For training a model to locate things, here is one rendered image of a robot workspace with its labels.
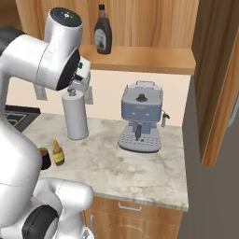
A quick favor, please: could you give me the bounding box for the wooden drawer front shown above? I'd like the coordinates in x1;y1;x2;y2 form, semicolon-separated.
83;195;185;228

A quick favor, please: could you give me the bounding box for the wooden cabinet door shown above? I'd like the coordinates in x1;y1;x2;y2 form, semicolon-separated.
190;0;239;167

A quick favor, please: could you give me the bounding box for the dark grey fridge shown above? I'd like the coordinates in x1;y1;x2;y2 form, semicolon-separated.
176;74;239;239

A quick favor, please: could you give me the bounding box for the wooden base cupboard door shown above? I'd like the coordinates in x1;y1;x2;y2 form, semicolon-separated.
83;211;182;239

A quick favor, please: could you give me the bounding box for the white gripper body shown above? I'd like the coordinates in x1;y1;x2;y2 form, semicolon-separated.
69;71;92;94

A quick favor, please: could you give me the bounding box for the dark mug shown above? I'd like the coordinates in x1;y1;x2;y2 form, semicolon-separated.
38;147;52;171

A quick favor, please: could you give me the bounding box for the grey wall outlet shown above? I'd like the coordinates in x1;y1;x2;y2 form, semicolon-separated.
83;86;94;105
33;83;49;102

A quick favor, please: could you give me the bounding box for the dark brown syrup bottle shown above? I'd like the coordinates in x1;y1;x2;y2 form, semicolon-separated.
93;4;113;56

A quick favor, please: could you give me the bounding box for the silver cupboard door handle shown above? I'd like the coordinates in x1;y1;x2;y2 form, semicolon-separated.
89;214;96;233

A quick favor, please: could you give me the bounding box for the white paper towel roll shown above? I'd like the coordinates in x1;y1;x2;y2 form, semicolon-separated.
61;88;91;141

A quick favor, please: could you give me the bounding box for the black hob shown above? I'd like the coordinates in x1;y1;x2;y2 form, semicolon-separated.
4;105;42;134

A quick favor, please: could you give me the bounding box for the wooden wall cabinet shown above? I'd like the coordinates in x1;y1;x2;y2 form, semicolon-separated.
14;0;200;76

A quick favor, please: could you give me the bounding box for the silver drawer handle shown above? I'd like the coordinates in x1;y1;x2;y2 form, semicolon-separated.
118;201;144;213

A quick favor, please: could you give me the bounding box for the amber honey bottle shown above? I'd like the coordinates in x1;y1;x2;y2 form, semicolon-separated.
51;139;65;167

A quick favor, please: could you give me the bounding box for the blue-grey espresso machine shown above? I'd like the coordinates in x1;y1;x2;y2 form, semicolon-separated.
117;79;171;154

